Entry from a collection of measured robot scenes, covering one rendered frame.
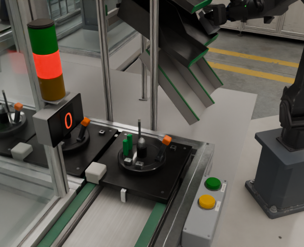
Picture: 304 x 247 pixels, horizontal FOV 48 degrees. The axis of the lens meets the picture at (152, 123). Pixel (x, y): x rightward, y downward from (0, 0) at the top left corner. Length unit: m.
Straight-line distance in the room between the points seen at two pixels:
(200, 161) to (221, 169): 0.14
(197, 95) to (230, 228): 0.47
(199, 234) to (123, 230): 0.19
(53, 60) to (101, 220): 0.44
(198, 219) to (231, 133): 0.55
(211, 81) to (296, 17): 3.62
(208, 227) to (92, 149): 0.43
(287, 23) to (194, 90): 3.79
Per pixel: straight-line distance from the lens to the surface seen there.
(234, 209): 1.04
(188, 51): 1.09
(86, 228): 0.91
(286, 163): 0.91
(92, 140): 1.09
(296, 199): 1.05
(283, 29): 4.94
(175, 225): 0.84
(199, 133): 1.31
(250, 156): 1.23
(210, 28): 1.19
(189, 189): 0.93
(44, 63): 0.69
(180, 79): 1.18
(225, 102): 1.53
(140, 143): 0.94
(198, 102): 1.20
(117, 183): 0.93
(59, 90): 0.72
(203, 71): 1.33
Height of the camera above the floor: 1.61
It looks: 34 degrees down
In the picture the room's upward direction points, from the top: straight up
